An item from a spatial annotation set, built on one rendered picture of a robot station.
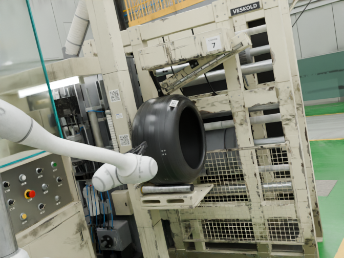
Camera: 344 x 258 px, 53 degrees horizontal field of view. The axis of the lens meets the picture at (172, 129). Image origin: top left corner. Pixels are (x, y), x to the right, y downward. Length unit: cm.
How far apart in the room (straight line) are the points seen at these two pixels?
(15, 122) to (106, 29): 116
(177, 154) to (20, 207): 90
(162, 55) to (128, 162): 109
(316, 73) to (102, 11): 924
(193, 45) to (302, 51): 903
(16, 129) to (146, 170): 51
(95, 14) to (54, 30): 1082
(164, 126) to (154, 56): 62
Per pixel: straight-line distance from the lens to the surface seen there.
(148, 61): 237
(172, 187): 209
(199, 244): 299
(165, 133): 189
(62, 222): 223
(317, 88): 1105
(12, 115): 121
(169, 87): 246
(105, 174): 150
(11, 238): 141
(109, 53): 222
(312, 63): 1101
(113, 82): 222
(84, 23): 272
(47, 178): 221
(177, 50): 228
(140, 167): 141
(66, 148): 134
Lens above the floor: 153
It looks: 8 degrees down
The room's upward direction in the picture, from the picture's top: 12 degrees counter-clockwise
